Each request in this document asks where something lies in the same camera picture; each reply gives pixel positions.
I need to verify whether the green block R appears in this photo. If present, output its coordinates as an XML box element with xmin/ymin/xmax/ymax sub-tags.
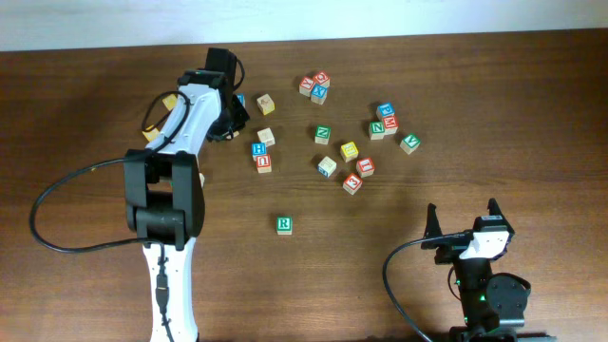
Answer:
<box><xmin>276</xmin><ymin>217</ymin><xmax>294</xmax><ymax>236</ymax></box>

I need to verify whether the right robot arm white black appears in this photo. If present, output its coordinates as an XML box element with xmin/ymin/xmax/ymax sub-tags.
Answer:
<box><xmin>421</xmin><ymin>199</ymin><xmax>557</xmax><ymax>342</ymax></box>

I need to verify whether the yellow block left edge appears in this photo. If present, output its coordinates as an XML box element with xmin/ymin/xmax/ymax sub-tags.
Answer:
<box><xmin>142</xmin><ymin>125</ymin><xmax>160</xmax><ymax>142</ymax></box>

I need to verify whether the wooden block yellow side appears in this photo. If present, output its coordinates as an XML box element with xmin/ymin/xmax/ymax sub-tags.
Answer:
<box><xmin>256</xmin><ymin>94</ymin><xmax>276</xmax><ymax>115</ymax></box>

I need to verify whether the red block Q top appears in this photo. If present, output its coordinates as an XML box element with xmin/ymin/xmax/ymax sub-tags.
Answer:
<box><xmin>313</xmin><ymin>71</ymin><xmax>331</xmax><ymax>88</ymax></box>

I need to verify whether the blue block D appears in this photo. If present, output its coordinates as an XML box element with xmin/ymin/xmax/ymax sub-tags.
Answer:
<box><xmin>237</xmin><ymin>93</ymin><xmax>246</xmax><ymax>107</ymax></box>

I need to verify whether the blue block X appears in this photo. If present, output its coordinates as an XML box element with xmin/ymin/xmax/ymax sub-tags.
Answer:
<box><xmin>311</xmin><ymin>85</ymin><xmax>328</xmax><ymax>105</ymax></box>

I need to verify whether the wooden block blue side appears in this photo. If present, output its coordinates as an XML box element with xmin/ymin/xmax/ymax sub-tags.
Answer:
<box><xmin>317</xmin><ymin>157</ymin><xmax>337</xmax><ymax>178</ymax></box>

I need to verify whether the green block V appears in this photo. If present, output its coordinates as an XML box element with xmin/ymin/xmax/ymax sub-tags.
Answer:
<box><xmin>400</xmin><ymin>134</ymin><xmax>421</xmax><ymax>155</ymax></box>

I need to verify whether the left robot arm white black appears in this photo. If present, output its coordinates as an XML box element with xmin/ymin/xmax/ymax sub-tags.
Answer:
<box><xmin>123</xmin><ymin>47</ymin><xmax>249</xmax><ymax>341</ymax></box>

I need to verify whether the red block Y top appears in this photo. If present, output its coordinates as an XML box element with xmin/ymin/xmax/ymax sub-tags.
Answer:
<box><xmin>298</xmin><ymin>77</ymin><xmax>315</xmax><ymax>97</ymax></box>

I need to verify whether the red block 3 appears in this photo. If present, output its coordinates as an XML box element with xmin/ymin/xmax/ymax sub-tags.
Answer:
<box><xmin>343</xmin><ymin>173</ymin><xmax>363</xmax><ymax>195</ymax></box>

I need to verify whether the blue block P right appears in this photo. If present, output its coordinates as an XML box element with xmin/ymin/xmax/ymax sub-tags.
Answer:
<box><xmin>376</xmin><ymin>103</ymin><xmax>395</xmax><ymax>120</ymax></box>

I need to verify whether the plain wooden block centre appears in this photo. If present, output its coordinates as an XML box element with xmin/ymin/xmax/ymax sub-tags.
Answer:
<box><xmin>257</xmin><ymin>127</ymin><xmax>276</xmax><ymax>146</ymax></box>

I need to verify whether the blue block H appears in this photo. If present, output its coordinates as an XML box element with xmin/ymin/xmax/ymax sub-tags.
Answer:
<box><xmin>252</xmin><ymin>142</ymin><xmax>267</xmax><ymax>160</ymax></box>

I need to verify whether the red block I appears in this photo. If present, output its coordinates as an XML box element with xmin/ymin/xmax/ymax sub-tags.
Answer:
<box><xmin>356</xmin><ymin>158</ymin><xmax>375</xmax><ymax>178</ymax></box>

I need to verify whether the green block n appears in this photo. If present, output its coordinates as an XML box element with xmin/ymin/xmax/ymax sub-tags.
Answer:
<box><xmin>369</xmin><ymin>122</ymin><xmax>386</xmax><ymax>141</ymax></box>
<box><xmin>314</xmin><ymin>124</ymin><xmax>332</xmax><ymax>145</ymax></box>

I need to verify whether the green block N centre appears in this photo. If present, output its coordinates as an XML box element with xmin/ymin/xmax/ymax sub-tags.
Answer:
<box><xmin>314</xmin><ymin>124</ymin><xmax>332</xmax><ymax>145</ymax></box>

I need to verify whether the yellow block far left top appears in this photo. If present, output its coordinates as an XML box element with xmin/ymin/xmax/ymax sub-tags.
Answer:
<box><xmin>161</xmin><ymin>94</ymin><xmax>178</xmax><ymax>111</ymax></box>

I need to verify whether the yellow block E centre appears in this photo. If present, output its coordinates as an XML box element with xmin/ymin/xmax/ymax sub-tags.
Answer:
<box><xmin>340</xmin><ymin>142</ymin><xmax>359</xmax><ymax>162</ymax></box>

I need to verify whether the red block M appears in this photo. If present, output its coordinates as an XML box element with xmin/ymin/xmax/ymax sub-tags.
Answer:
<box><xmin>382</xmin><ymin>115</ymin><xmax>399</xmax><ymax>135</ymax></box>

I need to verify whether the green block N right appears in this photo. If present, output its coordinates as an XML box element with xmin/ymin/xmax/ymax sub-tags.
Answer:
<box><xmin>369</xmin><ymin>122</ymin><xmax>386</xmax><ymax>141</ymax></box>

